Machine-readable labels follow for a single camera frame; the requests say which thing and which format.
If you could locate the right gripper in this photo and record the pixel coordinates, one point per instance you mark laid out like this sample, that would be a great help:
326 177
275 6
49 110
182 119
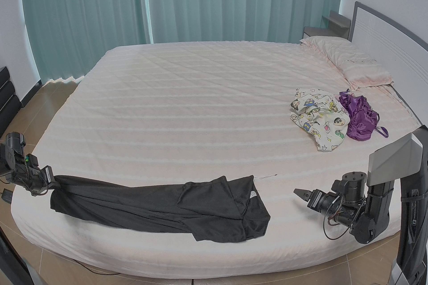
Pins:
322 202

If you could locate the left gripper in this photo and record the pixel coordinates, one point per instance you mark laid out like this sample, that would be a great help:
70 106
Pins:
43 180

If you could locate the black long-sleeved shirt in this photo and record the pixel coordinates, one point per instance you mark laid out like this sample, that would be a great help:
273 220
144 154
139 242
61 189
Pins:
150 203

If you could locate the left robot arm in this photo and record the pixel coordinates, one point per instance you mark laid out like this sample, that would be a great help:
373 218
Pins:
13 150

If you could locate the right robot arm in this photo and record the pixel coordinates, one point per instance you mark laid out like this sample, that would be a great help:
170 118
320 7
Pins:
391 160

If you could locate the bed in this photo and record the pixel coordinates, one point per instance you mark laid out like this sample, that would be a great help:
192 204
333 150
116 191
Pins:
200 93

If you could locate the small black box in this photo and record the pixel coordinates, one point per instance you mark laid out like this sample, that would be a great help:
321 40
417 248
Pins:
6 196

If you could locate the white printed garment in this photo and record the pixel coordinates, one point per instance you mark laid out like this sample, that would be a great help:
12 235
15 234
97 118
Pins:
326 126

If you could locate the purple satin garment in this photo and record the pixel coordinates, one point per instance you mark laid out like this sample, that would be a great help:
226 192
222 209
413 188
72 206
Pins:
359 120

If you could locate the pale pink pillow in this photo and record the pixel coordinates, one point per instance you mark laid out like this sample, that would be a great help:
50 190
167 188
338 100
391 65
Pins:
357 63

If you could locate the grey bedside table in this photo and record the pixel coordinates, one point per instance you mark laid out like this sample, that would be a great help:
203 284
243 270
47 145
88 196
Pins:
326 30

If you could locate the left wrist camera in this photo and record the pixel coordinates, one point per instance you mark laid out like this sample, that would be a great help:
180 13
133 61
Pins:
32 160

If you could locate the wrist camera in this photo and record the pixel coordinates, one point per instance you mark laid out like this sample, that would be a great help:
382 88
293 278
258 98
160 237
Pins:
32 160
337 185

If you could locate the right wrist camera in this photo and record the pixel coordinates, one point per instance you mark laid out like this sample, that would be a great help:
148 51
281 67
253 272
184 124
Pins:
337 185

